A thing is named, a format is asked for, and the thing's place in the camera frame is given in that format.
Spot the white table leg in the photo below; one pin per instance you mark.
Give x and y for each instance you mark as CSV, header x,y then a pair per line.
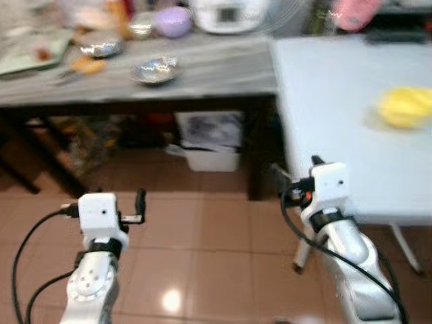
x,y
408,250
302,256

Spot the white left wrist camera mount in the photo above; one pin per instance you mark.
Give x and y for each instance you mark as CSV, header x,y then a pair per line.
x,y
101,212

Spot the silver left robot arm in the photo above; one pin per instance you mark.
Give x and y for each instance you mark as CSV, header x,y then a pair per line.
x,y
89,287

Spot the purple plastic bowl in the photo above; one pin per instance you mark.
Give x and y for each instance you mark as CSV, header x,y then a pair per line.
x,y
173,21

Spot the steel tongs with orange tips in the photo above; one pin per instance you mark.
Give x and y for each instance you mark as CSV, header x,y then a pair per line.
x,y
86,66

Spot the white plastic storage box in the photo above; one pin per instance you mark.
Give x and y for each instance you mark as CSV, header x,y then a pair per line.
x,y
210,145

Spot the yellow plastic bowl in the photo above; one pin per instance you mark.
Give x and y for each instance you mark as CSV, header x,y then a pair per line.
x,y
405,106

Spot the pink object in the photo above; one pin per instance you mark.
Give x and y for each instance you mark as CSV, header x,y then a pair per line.
x,y
354,13

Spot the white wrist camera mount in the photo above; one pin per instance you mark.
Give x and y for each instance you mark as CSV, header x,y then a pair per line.
x,y
327,185
101,212

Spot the white kitchen appliance with screen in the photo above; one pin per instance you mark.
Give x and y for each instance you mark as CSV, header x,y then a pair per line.
x,y
229,13

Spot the green rimmed white tray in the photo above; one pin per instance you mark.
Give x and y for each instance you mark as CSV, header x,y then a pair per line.
x,y
34,50

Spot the deep steel bowl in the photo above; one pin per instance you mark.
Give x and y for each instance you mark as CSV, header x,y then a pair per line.
x,y
101,46

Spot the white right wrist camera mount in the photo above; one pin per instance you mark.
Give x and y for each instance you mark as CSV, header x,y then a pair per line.
x,y
327,185

